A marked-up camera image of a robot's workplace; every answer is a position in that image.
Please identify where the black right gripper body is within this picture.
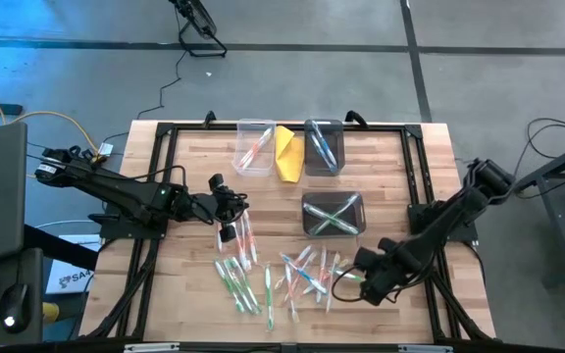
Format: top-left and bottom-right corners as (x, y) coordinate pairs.
(373, 239), (431, 295)

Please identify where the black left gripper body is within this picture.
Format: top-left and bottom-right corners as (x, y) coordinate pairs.
(191, 190), (250, 225)

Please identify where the green white toothbrush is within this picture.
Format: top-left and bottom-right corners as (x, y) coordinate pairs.
(213, 259), (246, 314)
(304, 203), (362, 234)
(223, 257), (260, 314)
(314, 193), (362, 236)
(334, 268), (365, 284)
(264, 264), (276, 332)
(231, 255), (263, 313)

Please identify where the blue white toothbrush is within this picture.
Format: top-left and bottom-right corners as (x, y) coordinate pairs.
(280, 253), (329, 294)
(310, 121), (335, 173)
(314, 127), (340, 174)

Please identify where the clear plastic bin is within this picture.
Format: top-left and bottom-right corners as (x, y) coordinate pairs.
(231, 118), (278, 177)

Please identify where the flat dark tinted bin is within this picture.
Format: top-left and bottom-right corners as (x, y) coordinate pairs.
(300, 190), (368, 239)

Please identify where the yellow cloth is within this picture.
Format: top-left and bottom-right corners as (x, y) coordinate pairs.
(275, 126), (306, 183)

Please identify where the tall dark tinted bin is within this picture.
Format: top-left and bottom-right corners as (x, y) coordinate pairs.
(303, 118), (346, 177)

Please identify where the white printed box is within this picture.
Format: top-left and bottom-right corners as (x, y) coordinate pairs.
(44, 233), (102, 295)

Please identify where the black diagonal bar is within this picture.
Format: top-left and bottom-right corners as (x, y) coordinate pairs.
(22, 224), (100, 271)

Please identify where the dark side table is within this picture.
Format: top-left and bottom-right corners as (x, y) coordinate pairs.
(509, 134), (565, 290)

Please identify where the small yellow object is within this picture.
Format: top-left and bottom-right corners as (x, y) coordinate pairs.
(41, 302), (62, 325)

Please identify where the dark grey desk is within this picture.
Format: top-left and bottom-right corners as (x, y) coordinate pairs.
(0, 247), (44, 347)

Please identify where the black computer mouse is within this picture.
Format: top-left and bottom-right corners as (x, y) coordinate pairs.
(0, 282), (31, 334)

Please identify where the black aluminium table frame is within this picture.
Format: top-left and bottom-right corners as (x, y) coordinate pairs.
(79, 120), (497, 344)

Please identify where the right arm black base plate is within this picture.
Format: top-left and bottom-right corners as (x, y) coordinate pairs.
(407, 201), (480, 242)

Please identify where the grey edge bracket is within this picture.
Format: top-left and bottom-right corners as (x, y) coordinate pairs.
(124, 341), (180, 353)
(398, 343), (454, 353)

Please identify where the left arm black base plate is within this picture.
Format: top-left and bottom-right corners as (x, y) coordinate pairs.
(88, 199), (171, 240)

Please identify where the black floor cable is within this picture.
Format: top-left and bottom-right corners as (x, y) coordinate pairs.
(137, 48), (188, 122)

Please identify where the yellow floor cable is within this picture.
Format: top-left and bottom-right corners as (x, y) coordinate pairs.
(0, 80), (102, 180)

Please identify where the black cables bundle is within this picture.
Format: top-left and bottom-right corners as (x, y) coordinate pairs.
(510, 117), (565, 187)

